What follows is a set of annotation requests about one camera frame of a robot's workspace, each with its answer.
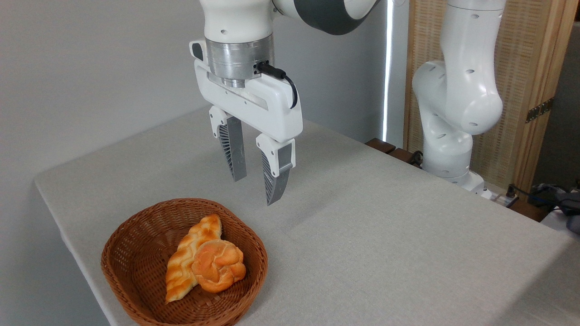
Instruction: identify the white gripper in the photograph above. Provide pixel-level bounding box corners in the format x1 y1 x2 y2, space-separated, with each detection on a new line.
194 59 303 206

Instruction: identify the round orange bread bun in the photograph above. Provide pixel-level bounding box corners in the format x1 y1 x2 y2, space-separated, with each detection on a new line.
191 239 247 293

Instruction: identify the long braided bread loaf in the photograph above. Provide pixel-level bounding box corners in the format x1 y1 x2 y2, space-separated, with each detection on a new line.
165 214 222 303

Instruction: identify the brown wicker basket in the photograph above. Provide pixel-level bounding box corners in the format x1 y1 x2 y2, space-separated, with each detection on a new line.
101 198 268 326

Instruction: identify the grey tablecloth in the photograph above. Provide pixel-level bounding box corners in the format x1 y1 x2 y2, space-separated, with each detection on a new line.
34 104 580 326

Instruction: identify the white power strip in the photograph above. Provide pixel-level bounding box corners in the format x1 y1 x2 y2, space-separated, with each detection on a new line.
480 188 519 209

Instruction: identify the metal screen hinge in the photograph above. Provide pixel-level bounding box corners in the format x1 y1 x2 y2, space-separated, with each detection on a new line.
526 97 554 124

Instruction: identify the dark grey bag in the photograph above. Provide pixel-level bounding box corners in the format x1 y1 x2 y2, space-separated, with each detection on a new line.
528 181 580 234

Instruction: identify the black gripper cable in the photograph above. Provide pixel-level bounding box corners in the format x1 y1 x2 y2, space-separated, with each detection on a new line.
256 62 298 109

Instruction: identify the black power cable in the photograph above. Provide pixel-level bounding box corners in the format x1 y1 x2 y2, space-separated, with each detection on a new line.
505 183 562 213

